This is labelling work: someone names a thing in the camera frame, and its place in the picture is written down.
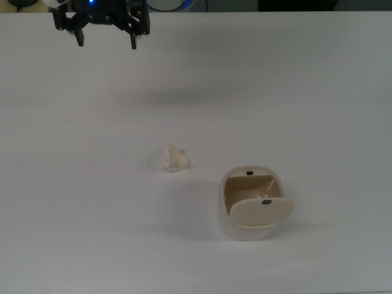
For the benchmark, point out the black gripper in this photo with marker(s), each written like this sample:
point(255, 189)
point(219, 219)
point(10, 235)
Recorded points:
point(101, 12)

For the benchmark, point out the white paper trash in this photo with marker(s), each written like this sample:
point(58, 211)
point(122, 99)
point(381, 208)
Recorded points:
point(174, 159)

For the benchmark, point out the small white bin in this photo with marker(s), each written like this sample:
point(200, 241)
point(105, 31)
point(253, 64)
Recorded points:
point(228, 214)

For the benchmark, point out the cream swing bin lid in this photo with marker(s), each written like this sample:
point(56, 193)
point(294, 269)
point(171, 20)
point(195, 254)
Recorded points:
point(260, 212)

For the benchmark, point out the dark object on desk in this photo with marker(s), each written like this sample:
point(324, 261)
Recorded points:
point(23, 4)

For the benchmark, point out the dark background furniture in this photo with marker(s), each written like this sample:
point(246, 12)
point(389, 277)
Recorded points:
point(281, 4)

